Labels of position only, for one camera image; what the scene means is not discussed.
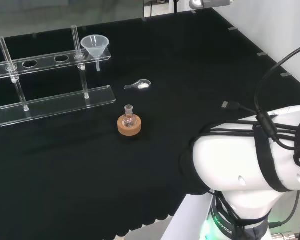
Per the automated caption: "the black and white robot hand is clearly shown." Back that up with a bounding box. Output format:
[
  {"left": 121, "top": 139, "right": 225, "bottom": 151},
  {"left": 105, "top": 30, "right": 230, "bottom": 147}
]
[{"left": 189, "top": 0, "right": 235, "bottom": 10}]

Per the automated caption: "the translucent plastic funnel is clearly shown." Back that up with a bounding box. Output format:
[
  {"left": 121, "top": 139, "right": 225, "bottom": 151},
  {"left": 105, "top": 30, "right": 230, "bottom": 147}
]
[{"left": 80, "top": 35, "right": 110, "bottom": 73}]

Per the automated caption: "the clear glass weighing funnel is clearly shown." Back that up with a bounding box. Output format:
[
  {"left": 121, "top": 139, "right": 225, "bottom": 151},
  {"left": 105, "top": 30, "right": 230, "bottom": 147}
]
[{"left": 124, "top": 79, "right": 152, "bottom": 91}]

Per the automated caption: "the clear acrylic funnel stand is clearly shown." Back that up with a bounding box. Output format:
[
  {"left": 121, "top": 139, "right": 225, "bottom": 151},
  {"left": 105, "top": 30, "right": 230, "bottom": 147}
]
[{"left": 0, "top": 24, "right": 117, "bottom": 128}]

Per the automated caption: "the small round-bottom glass flask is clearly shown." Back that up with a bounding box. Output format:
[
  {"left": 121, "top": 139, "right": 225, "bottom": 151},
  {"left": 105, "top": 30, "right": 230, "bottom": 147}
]
[{"left": 122, "top": 104, "right": 137, "bottom": 128}]

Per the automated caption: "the black bench cloth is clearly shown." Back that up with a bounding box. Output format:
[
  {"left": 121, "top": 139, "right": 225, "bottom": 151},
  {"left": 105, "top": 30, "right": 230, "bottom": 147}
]
[{"left": 0, "top": 7, "right": 300, "bottom": 238}]

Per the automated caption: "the cork ring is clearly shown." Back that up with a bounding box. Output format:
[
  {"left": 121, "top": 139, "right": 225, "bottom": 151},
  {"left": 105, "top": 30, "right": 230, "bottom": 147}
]
[{"left": 117, "top": 114, "right": 143, "bottom": 137}]

